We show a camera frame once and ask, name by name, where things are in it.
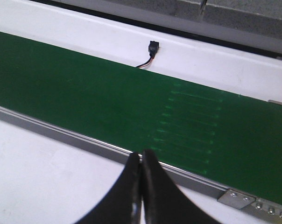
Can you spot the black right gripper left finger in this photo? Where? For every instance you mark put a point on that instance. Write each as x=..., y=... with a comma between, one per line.
x=122, y=203

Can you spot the grey granite slab right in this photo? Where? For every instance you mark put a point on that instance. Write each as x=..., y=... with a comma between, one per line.
x=262, y=17

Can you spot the grey granite slab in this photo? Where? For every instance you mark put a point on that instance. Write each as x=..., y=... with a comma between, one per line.
x=262, y=17
x=183, y=9

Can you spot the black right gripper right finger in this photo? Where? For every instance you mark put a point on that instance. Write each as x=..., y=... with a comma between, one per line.
x=164, y=202

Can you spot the green conveyor belt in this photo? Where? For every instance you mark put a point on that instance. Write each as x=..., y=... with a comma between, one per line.
x=225, y=137

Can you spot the aluminium conveyor frame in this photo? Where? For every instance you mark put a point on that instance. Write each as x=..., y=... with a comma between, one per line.
x=49, y=174

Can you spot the grey granite slab left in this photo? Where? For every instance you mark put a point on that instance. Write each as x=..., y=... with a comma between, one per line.
x=183, y=9

